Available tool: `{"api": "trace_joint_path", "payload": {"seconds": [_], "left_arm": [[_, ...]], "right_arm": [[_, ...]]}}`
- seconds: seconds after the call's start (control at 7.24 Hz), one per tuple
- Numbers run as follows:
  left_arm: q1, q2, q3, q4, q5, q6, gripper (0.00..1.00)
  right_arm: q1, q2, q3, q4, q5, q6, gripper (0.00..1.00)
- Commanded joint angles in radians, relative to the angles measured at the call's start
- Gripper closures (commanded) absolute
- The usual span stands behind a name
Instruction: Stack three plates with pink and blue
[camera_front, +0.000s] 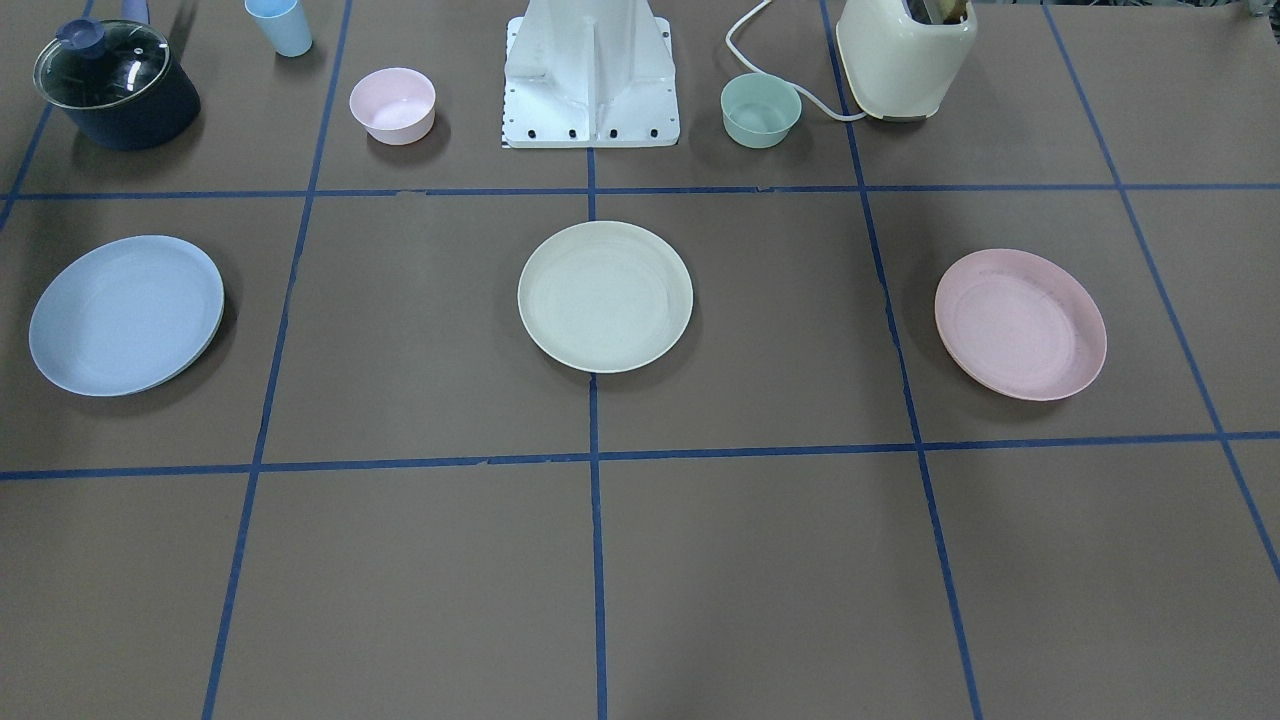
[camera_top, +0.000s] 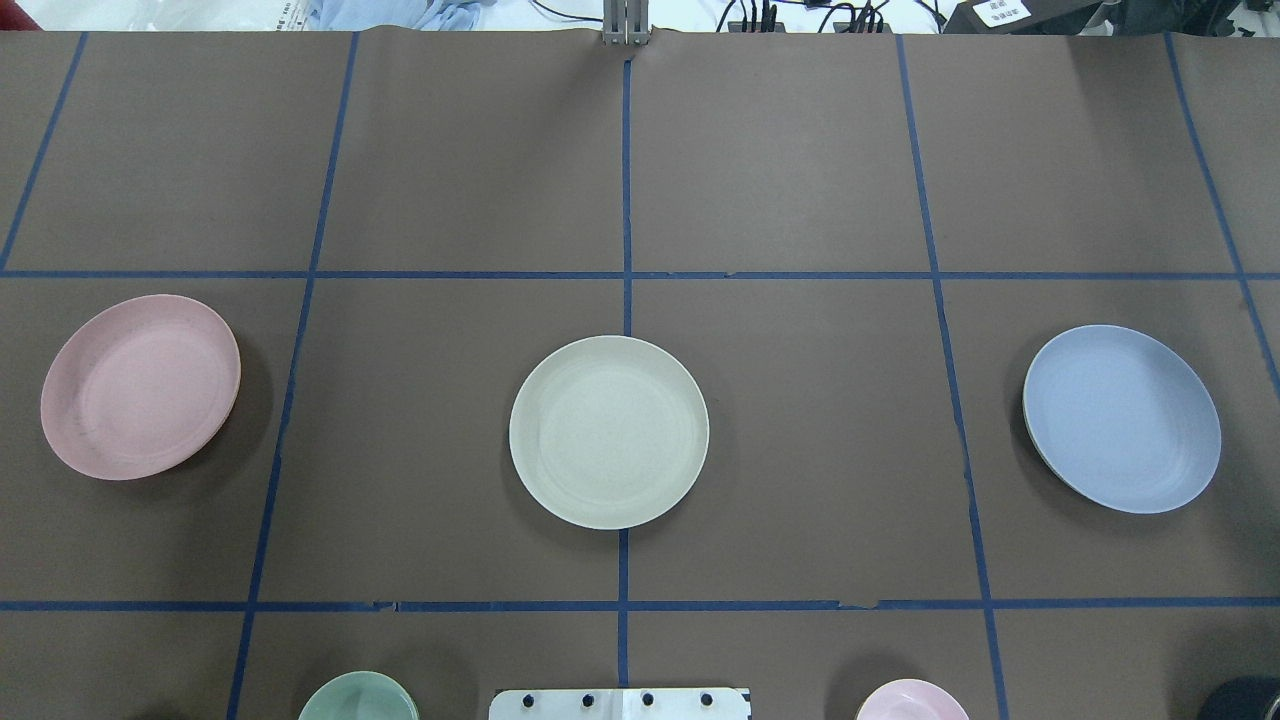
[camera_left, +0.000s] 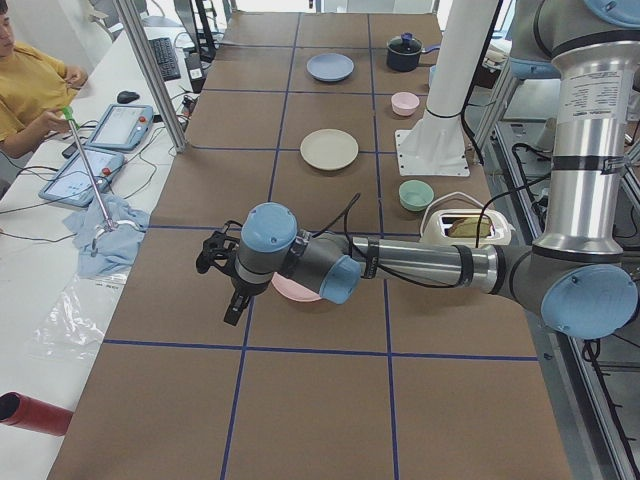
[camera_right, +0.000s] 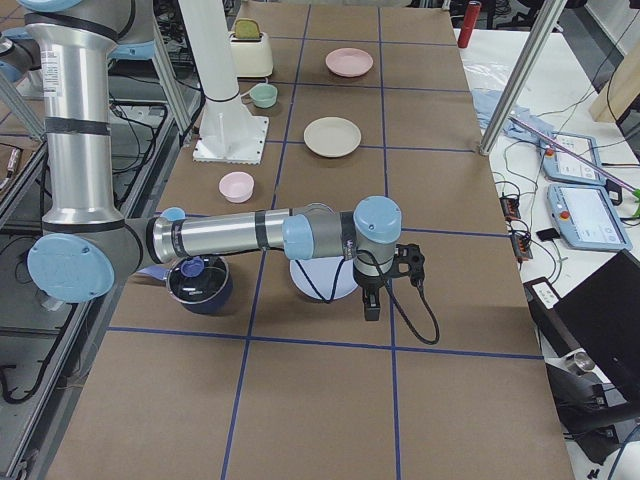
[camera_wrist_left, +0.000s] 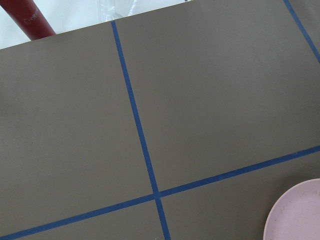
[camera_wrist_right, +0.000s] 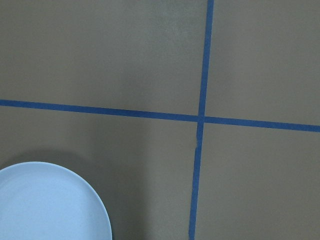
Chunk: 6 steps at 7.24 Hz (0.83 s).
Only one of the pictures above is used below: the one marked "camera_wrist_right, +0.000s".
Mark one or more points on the blue plate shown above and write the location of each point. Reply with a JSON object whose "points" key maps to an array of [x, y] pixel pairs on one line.
{"points": [[45, 201]]}

